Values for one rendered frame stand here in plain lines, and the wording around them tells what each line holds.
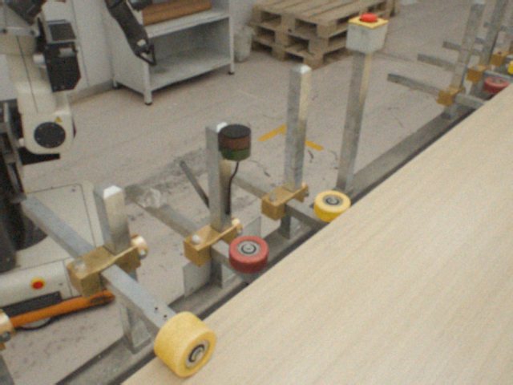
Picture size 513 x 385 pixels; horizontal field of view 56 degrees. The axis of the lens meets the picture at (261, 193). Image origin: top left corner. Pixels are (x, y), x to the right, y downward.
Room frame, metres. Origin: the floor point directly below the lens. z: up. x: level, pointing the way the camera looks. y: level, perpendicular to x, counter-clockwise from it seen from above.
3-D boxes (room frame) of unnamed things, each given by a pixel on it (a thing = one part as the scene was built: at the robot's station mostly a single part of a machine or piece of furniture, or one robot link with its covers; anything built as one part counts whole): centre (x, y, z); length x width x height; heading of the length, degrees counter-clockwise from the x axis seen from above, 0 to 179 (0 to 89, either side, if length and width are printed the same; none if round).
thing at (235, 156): (0.80, 0.05, 1.09); 0.06 x 0.06 x 0.02
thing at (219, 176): (0.83, 0.09, 0.89); 0.04 x 0.04 x 0.48; 49
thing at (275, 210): (1.00, -0.06, 0.83); 0.14 x 0.06 x 0.05; 139
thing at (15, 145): (1.62, 0.86, 0.68); 0.28 x 0.27 x 0.25; 25
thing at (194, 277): (0.87, 0.09, 0.75); 0.26 x 0.01 x 0.10; 139
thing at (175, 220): (0.85, 0.17, 0.84); 0.43 x 0.03 x 0.04; 49
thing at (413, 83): (1.77, -0.68, 0.81); 0.43 x 0.03 x 0.04; 49
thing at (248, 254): (0.72, 0.02, 0.85); 0.08 x 0.08 x 0.11
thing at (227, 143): (0.80, 0.05, 1.11); 0.06 x 0.06 x 0.02
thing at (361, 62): (1.21, -0.25, 0.93); 0.05 x 0.05 x 0.45; 49
